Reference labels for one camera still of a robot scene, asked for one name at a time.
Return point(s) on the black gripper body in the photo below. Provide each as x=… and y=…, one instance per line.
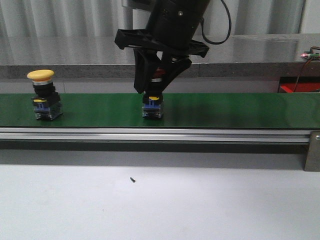
x=167, y=30

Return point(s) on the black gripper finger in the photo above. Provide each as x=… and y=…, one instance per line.
x=146, y=64
x=173, y=66

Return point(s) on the red mushroom push button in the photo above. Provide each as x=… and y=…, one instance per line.
x=152, y=101

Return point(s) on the yellow mushroom push button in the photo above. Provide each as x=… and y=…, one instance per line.
x=46, y=102

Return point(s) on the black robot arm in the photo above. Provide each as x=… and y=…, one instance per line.
x=198, y=6

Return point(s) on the green conveyor belt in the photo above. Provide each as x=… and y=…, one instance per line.
x=180, y=110

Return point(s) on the grey stone counter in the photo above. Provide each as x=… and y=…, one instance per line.
x=80, y=57

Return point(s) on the red plastic tray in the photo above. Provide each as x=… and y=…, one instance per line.
x=305, y=87

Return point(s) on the white curtain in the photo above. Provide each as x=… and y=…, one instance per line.
x=102, y=18

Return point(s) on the small green circuit board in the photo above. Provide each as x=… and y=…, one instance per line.
x=309, y=55

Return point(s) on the aluminium conveyor frame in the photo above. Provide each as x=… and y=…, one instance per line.
x=157, y=134

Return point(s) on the metal conveyor support bracket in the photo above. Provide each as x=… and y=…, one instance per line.
x=312, y=162

